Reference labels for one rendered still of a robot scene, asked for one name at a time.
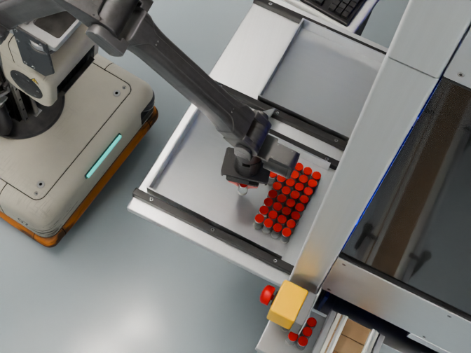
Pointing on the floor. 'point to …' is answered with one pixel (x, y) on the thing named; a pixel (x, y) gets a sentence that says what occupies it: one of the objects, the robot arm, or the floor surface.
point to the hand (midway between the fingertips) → (243, 183)
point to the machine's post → (383, 127)
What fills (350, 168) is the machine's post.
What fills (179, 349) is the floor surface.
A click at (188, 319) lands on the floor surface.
